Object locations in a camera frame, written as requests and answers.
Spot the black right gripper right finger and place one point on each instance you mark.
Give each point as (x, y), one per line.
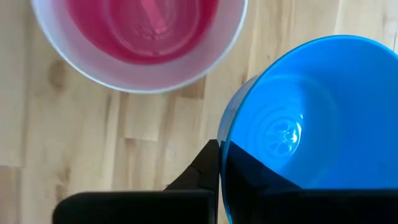
(295, 208)

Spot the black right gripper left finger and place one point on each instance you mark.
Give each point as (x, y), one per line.
(140, 208)

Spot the blue plastic bowl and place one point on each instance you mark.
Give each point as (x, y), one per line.
(342, 109)

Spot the red translucent plastic bowl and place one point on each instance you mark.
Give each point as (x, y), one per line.
(140, 31)

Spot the large white plastic bowl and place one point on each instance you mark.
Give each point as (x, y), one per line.
(93, 68)

